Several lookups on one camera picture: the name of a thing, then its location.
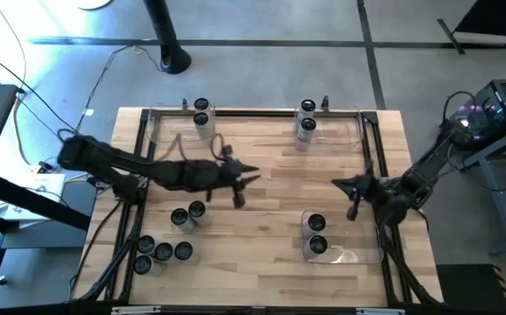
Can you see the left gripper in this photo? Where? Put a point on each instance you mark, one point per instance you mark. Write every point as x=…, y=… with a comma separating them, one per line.
x=231, y=175

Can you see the Celsius Arctic Vibe can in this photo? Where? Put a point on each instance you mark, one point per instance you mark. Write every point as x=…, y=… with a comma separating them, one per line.
x=179, y=216
x=308, y=124
x=183, y=249
x=308, y=105

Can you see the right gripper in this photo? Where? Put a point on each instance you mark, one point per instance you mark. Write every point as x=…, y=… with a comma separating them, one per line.
x=367, y=187

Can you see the black box yellow stripes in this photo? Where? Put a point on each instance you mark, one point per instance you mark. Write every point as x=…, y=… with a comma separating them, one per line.
x=467, y=289

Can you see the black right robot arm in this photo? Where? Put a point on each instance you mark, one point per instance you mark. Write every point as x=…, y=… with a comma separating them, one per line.
x=428, y=170

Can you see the Celsius Tropical Vibe can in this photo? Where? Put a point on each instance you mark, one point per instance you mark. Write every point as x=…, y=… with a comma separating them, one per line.
x=201, y=104
x=146, y=243
x=201, y=119
x=197, y=209

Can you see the black folding stand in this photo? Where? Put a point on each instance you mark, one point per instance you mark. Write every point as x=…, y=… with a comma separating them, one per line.
x=494, y=17

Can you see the white cardboard box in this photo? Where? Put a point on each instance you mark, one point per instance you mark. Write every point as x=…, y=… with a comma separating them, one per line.
x=38, y=184

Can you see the clear plastic bin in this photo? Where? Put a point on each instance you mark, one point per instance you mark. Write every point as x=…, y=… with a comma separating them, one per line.
x=170, y=129
x=340, y=131
x=353, y=245

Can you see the black table clamp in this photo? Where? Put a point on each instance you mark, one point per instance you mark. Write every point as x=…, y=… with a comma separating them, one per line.
x=325, y=104
x=185, y=104

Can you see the grey metal stand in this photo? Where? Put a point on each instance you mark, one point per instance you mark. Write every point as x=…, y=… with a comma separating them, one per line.
x=498, y=188

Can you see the Celsius Peach Vibe can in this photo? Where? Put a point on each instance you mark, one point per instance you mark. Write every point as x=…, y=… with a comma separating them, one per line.
x=317, y=222
x=142, y=264
x=163, y=251
x=318, y=244

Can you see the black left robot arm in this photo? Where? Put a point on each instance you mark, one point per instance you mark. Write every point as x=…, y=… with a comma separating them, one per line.
x=178, y=175

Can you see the white floor tag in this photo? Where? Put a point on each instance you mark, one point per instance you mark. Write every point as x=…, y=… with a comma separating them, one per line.
x=88, y=112

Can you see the black floor stand pole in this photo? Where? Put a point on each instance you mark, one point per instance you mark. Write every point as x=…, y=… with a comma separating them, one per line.
x=165, y=35

